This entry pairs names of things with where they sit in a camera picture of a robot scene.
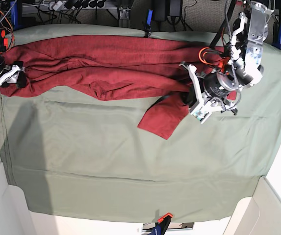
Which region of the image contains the orange black clamp far-left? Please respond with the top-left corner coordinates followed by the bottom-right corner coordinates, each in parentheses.
top-left (0, 29), bottom-right (8, 52)

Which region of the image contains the orange black clamp near edge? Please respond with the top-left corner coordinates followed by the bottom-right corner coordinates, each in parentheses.
top-left (150, 213), bottom-right (173, 235)

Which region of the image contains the aluminium frame bracket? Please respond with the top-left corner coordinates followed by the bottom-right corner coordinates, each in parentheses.
top-left (106, 0), bottom-right (134, 28)

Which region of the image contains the blue handled clamp top centre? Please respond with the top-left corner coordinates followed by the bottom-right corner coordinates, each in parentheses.
top-left (144, 9), bottom-right (153, 38)

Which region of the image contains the blue clamp handle top-left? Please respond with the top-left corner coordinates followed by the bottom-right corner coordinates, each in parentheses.
top-left (10, 0), bottom-right (22, 31)

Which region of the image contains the white bin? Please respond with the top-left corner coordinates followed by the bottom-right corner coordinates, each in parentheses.
top-left (0, 160), bottom-right (37, 235)
top-left (224, 177), bottom-right (281, 235)

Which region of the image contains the black power adapter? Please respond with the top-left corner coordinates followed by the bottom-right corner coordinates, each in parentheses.
top-left (152, 0), bottom-right (183, 21)

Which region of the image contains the green table cloth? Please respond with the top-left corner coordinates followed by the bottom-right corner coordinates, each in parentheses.
top-left (0, 24), bottom-right (281, 222)

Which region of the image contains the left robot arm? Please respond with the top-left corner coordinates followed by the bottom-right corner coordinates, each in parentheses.
top-left (180, 0), bottom-right (275, 123)

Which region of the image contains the white bin left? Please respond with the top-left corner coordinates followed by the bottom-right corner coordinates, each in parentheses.
top-left (0, 160), bottom-right (37, 235)

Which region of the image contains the red long-sleeve T-shirt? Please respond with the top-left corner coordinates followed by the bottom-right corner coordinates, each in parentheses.
top-left (0, 35), bottom-right (223, 139)

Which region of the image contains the white bin right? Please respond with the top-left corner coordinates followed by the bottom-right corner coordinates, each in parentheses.
top-left (224, 177), bottom-right (281, 235)

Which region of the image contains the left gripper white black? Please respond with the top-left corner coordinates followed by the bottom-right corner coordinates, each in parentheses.
top-left (180, 62), bottom-right (238, 124)

